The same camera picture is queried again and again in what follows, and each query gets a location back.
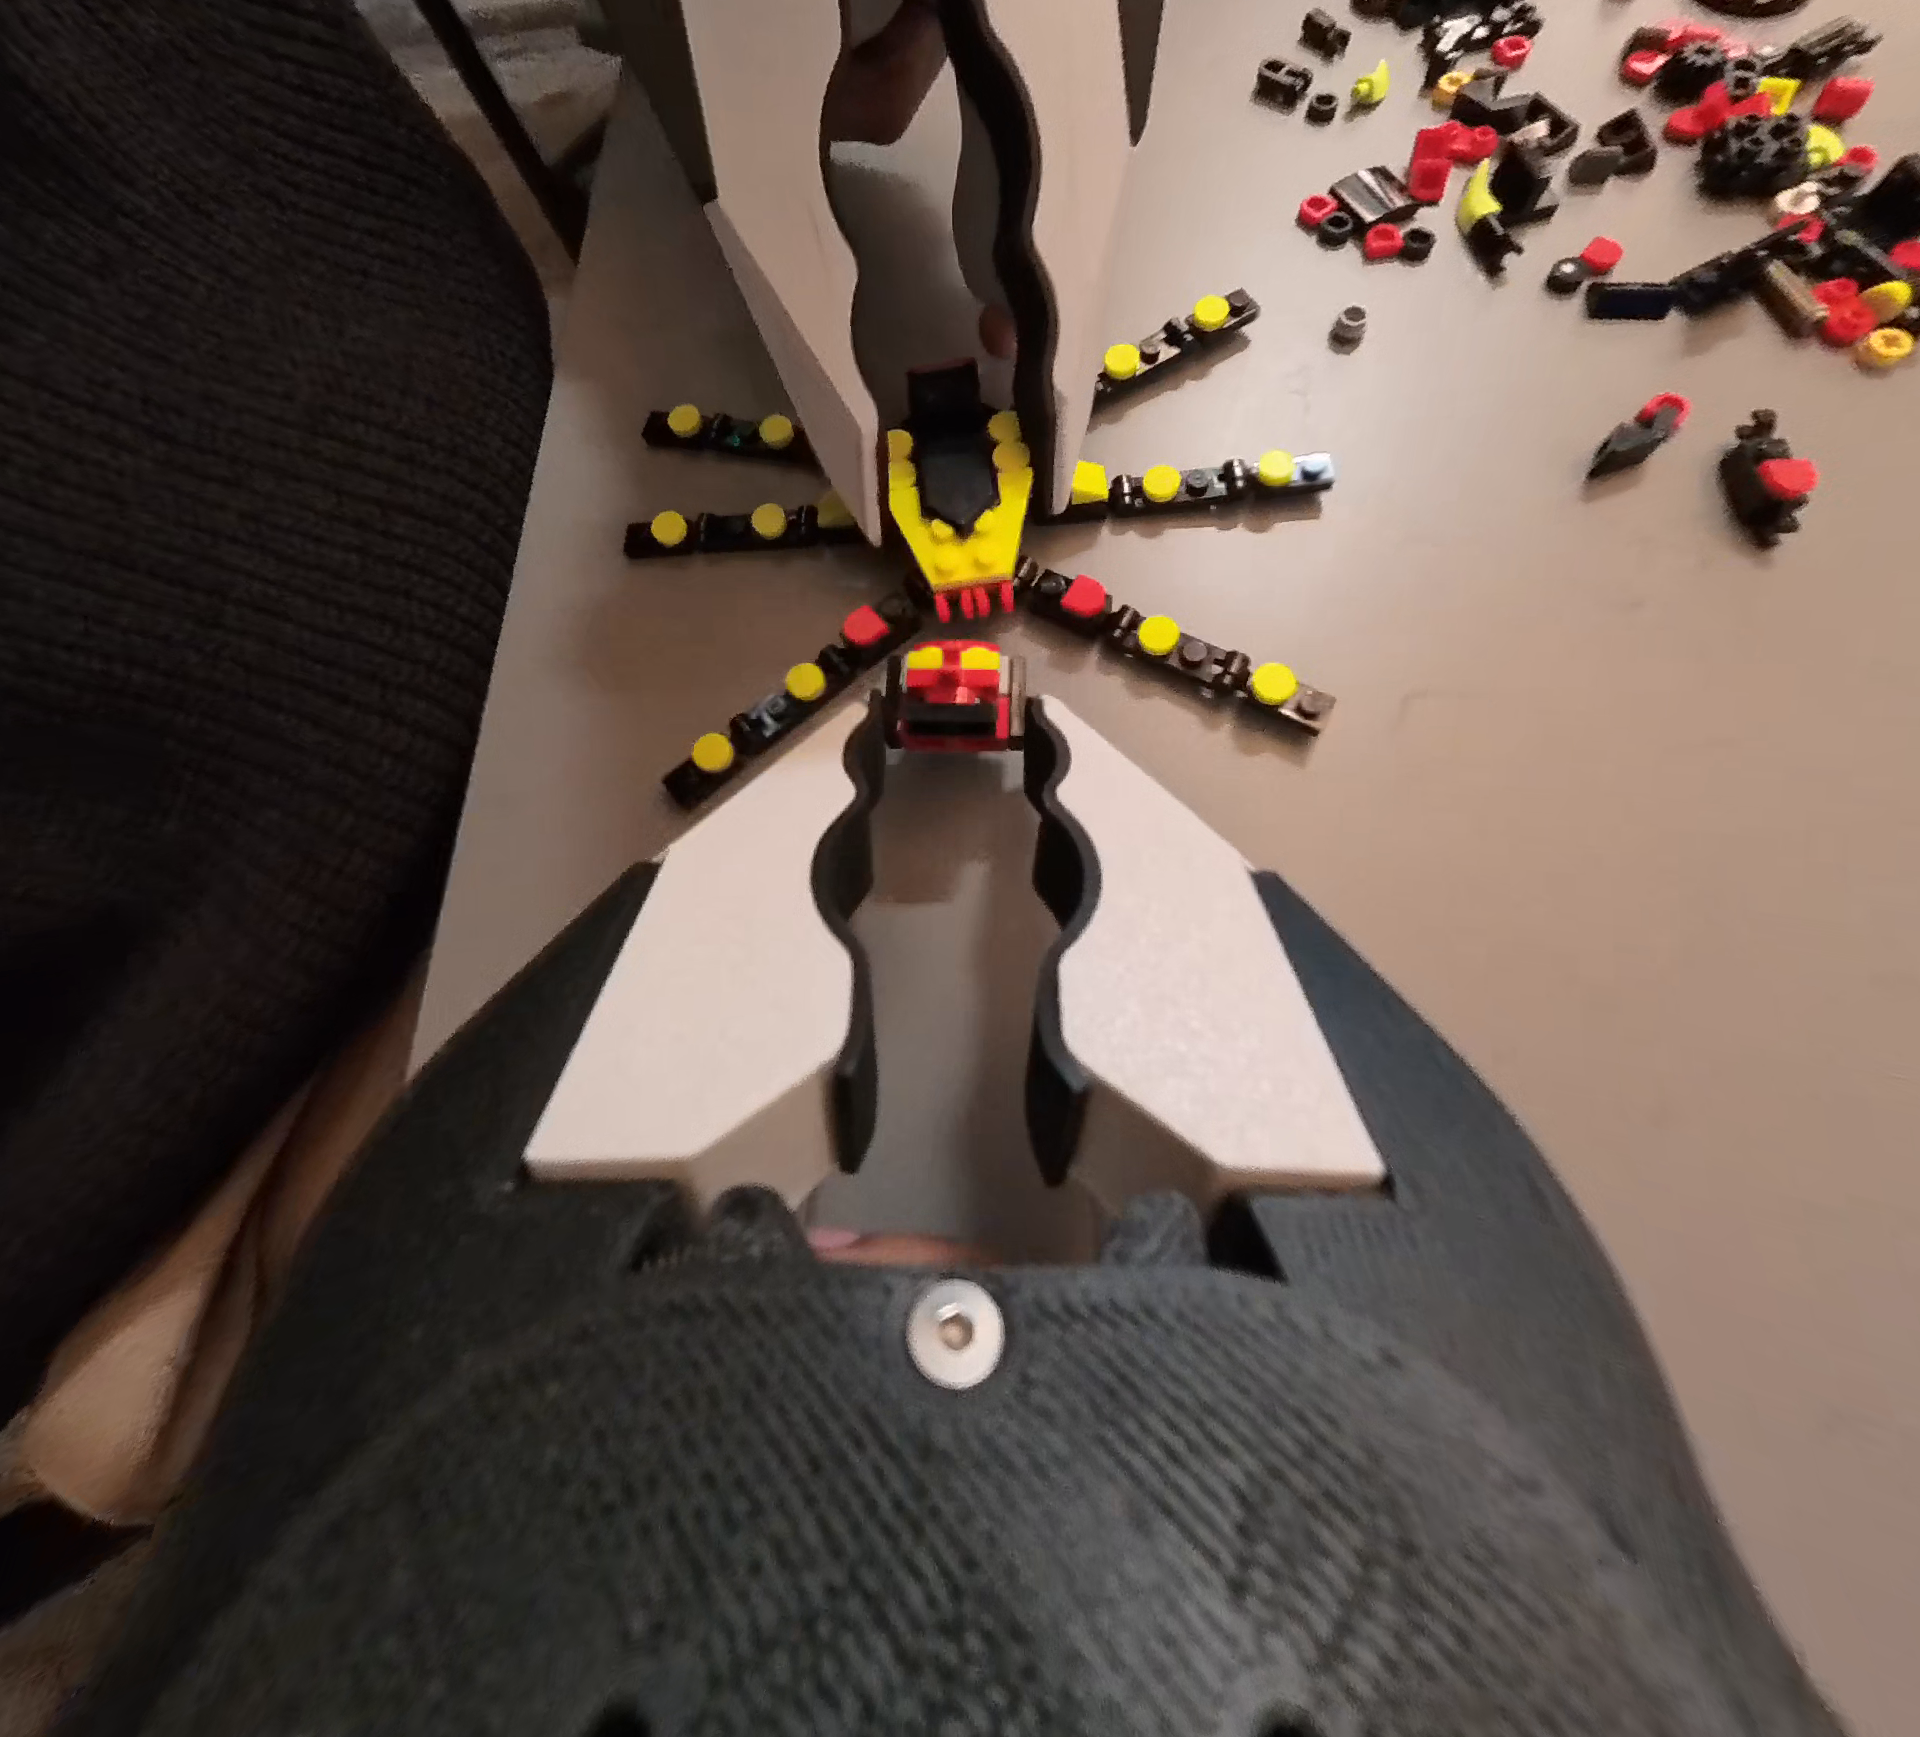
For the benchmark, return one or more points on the tan trousers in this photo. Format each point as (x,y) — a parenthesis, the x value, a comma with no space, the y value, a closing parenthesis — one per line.
(152,1317)

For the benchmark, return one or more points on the black red lego clip assembly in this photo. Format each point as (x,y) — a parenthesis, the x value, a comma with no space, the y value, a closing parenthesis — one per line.
(1773,479)

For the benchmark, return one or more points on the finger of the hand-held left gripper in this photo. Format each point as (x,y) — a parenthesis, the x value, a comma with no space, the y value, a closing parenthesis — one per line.
(752,118)
(1072,118)

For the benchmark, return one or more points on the yellow black lego spider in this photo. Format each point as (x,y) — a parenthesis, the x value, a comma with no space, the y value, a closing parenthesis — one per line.
(959,524)

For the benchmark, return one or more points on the grey round lego stud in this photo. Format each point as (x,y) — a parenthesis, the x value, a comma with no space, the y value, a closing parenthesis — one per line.
(1350,329)

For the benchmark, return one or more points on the black red lego claw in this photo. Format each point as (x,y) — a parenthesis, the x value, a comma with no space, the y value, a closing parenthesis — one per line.
(1628,442)

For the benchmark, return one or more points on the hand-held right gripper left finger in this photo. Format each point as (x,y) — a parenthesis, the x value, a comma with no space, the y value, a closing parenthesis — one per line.
(706,1017)

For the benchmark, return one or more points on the person's left hand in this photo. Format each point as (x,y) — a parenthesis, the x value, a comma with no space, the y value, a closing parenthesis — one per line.
(900,81)

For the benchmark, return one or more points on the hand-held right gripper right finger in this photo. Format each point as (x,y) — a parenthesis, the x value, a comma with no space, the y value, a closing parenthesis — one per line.
(1199,1017)

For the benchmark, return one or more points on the red yellow lego spider head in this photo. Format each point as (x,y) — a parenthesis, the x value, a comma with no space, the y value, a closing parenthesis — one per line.
(959,703)

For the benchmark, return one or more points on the pile of loose lego pieces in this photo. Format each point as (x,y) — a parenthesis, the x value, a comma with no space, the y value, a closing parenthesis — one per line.
(1749,135)

